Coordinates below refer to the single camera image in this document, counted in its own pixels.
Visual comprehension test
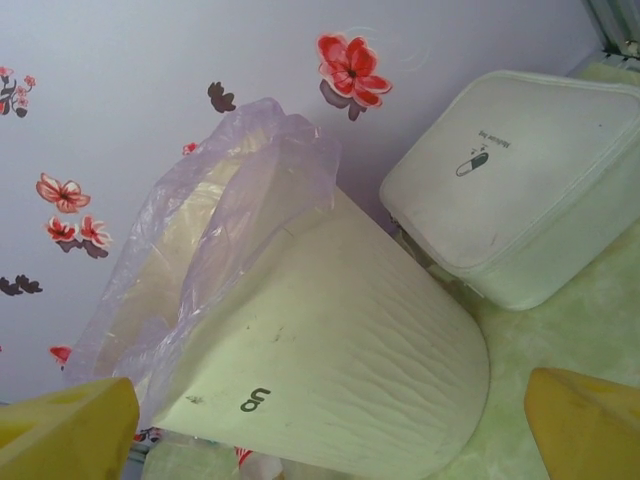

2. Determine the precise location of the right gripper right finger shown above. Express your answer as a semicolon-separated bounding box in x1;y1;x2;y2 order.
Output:
525;367;640;480

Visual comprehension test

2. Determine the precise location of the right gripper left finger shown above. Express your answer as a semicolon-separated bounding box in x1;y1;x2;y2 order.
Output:
0;377;141;480

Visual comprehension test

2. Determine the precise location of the clear bottle red label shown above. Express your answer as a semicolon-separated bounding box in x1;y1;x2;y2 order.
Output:
144;430;286;480

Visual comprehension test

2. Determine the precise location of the cream plastic waste bin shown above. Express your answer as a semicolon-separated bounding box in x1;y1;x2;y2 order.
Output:
97;149;491;476

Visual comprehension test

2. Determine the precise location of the purple plastic bin liner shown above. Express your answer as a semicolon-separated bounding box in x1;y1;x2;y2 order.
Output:
63;96;344;401

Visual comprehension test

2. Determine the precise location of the right aluminium corner post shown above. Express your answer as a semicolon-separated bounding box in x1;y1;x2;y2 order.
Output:
582;0;640;66

